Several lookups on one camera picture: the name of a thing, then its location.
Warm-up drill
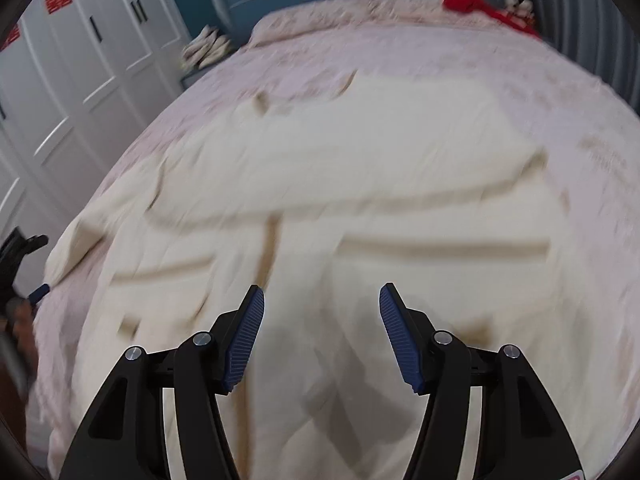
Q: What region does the plush toy by curtain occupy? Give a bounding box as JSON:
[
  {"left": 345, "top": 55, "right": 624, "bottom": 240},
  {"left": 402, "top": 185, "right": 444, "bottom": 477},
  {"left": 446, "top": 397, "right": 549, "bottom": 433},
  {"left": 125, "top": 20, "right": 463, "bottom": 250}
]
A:
[{"left": 503, "top": 0, "right": 535, "bottom": 26}]

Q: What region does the white panelled wardrobe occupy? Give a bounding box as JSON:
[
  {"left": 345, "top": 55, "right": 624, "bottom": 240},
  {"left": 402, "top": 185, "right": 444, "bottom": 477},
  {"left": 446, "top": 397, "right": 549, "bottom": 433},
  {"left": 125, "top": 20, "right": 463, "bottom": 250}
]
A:
[{"left": 0, "top": 0, "right": 194, "bottom": 291}]

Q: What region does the pink butterfly bedspread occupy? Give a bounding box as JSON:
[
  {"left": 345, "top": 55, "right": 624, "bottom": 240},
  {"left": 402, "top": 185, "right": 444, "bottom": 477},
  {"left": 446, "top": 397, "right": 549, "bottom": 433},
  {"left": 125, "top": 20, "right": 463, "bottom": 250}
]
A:
[{"left": 35, "top": 0, "right": 639, "bottom": 479}]

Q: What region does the blue-grey curtain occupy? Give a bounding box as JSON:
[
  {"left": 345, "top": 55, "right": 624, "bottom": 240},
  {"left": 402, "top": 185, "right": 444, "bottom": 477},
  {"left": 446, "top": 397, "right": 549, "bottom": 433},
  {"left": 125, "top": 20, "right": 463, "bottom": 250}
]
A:
[{"left": 533, "top": 0, "right": 639, "bottom": 110}]

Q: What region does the cream quilted jacket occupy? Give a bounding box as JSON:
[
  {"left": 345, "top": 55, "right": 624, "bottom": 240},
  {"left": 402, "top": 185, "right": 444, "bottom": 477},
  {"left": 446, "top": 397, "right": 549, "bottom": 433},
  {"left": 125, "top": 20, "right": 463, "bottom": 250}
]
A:
[{"left": 46, "top": 74, "right": 620, "bottom": 479}]

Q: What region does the red garment on bed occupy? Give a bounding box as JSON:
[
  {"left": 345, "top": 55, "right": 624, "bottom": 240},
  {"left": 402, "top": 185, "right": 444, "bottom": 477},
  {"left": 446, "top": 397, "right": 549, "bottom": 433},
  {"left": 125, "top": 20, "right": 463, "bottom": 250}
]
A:
[{"left": 442, "top": 0, "right": 541, "bottom": 39}]

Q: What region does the person's left hand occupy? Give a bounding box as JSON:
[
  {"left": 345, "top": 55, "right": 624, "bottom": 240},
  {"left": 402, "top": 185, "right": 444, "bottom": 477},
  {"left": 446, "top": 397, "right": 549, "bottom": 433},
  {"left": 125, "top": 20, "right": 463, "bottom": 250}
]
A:
[{"left": 12, "top": 300, "right": 38, "bottom": 374}]

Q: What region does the pile of cream clothes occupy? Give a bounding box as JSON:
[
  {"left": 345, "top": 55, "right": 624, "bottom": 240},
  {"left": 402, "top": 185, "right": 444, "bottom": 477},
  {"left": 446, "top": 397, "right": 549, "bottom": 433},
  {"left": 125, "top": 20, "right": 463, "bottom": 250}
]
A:
[{"left": 180, "top": 25, "right": 232, "bottom": 73}]

